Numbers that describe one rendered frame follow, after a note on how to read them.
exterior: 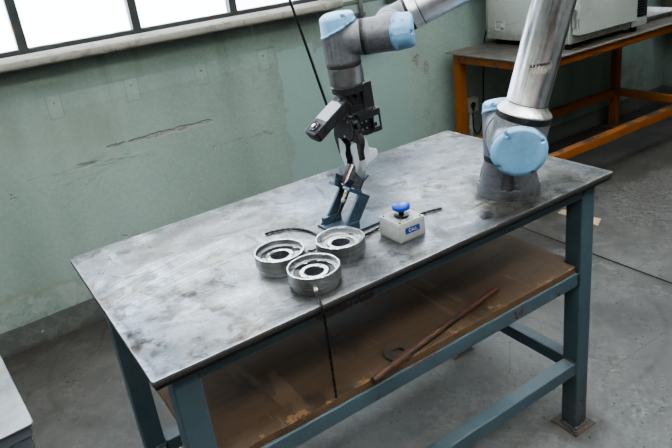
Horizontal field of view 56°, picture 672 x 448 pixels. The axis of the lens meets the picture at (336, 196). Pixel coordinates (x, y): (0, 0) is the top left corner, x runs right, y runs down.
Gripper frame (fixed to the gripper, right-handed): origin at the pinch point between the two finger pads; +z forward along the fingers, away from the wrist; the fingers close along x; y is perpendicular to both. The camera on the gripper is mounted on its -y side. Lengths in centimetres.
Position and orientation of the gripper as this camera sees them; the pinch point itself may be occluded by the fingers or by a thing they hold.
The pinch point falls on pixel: (354, 172)
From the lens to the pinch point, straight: 145.3
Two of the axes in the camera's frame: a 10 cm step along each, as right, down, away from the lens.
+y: 8.0, -3.7, 4.7
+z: 1.7, 8.9, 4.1
